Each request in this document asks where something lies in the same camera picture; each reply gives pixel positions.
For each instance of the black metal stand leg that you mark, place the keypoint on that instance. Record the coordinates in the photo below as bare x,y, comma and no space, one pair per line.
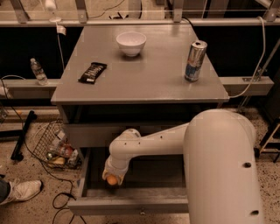
17,154

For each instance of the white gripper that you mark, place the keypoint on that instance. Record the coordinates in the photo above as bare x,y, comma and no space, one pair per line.
115,171

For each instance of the silver blue drink can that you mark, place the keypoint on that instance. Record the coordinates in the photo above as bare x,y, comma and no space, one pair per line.
195,59

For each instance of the grey wooden drawer cabinet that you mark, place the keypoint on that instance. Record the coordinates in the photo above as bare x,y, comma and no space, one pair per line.
148,89

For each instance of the white ceramic bowl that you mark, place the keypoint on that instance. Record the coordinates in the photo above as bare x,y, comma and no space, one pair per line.
131,43

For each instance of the clear plastic water bottle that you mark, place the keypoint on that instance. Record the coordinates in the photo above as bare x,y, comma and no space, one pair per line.
38,72

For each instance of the wire basket with items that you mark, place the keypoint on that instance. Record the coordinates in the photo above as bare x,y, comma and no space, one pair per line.
54,150

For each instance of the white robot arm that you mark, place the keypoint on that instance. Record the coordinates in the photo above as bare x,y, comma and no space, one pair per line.
217,145

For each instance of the white sneaker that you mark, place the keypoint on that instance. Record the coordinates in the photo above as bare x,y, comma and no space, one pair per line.
17,191

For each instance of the black snack bar wrapper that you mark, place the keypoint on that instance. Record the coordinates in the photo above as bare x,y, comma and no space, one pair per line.
92,73

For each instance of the open grey lower drawer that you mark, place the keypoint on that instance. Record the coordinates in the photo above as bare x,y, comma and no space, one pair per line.
152,185

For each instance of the orange fruit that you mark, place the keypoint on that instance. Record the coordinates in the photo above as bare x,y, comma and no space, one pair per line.
112,180

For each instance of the black wheeled cart frame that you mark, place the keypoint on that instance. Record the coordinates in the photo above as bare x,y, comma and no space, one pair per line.
270,143

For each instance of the closed grey upper drawer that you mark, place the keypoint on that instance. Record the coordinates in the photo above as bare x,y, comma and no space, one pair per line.
101,135

